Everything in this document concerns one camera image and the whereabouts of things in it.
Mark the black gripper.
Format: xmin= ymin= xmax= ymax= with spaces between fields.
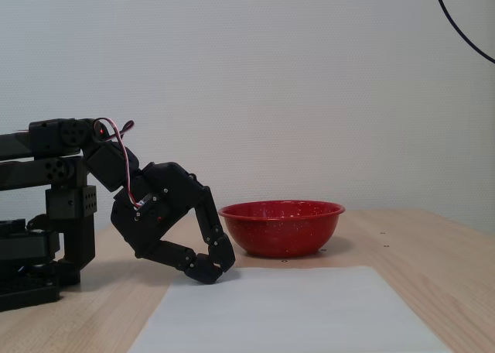
xmin=110 ymin=161 xmax=236 ymax=286

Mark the red speckled enamel bowl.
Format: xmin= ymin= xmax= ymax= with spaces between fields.
xmin=218 ymin=200 xmax=346 ymax=259

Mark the white paper sheet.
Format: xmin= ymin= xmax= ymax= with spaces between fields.
xmin=127 ymin=266 xmax=453 ymax=353

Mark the red white gripper servo wire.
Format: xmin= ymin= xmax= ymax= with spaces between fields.
xmin=92 ymin=116 xmax=148 ymax=209

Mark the black base mount block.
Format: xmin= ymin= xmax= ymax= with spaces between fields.
xmin=0 ymin=213 xmax=62 ymax=264

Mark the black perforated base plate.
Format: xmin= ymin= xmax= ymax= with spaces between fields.
xmin=0 ymin=262 xmax=62 ymax=313

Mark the black hanging cable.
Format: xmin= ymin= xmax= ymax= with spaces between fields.
xmin=431 ymin=0 xmax=495 ymax=64

